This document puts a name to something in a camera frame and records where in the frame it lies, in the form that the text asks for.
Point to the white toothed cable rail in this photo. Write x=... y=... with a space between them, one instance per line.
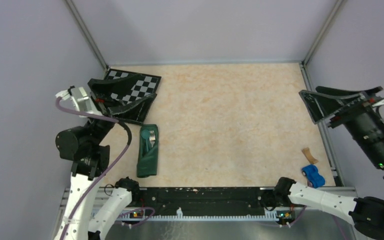
x=267 y=217

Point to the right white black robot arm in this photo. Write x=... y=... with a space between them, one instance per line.
x=364 y=212

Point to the silver metal fork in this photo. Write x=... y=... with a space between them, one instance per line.
x=152 y=138

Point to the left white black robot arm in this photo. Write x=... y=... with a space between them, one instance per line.
x=82 y=145

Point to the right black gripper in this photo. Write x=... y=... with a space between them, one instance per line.
x=347 y=103

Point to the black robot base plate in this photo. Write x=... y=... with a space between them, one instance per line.
x=210 y=201

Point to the teal plastic spoon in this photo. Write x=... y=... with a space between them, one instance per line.
x=145 y=135

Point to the blue toy car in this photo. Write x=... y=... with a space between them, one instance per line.
x=311 y=172

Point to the small tan wooden piece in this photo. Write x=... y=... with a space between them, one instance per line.
x=308 y=155

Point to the dark green cloth napkin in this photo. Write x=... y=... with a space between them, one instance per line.
x=147 y=163

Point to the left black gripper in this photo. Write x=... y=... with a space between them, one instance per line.
x=136 y=111

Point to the black grey checkerboard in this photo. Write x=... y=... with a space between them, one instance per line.
x=147 y=85

